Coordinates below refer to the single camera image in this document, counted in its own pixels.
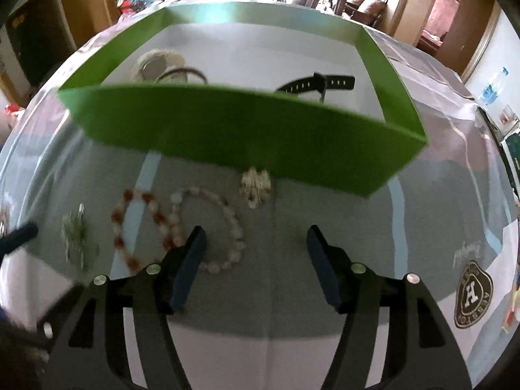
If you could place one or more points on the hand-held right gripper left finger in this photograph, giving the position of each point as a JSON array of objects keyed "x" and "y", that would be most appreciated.
[{"x": 189, "y": 268}]

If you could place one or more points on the dark wooden sofa chair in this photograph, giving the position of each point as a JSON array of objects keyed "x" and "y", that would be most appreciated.
[{"x": 365, "y": 8}]

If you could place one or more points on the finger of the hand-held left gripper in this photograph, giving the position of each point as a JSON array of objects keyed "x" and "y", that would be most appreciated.
[{"x": 20, "y": 235}]

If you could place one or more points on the green cardboard box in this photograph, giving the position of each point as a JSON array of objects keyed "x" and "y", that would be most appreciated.
[{"x": 227, "y": 130}]

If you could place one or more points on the green bead ornament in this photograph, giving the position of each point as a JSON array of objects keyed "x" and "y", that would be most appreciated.
[{"x": 77, "y": 235}]

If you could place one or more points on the plastic water bottle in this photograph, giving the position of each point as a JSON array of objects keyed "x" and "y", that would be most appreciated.
[{"x": 492, "y": 89}]

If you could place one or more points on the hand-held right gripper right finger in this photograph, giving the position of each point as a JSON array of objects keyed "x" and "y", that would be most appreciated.
[{"x": 323, "y": 268}]

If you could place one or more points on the white wrist watch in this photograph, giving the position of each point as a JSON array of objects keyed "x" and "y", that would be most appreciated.
[{"x": 152, "y": 65}]

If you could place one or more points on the gold brooch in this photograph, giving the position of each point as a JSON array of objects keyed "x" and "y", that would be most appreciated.
[{"x": 256, "y": 187}]

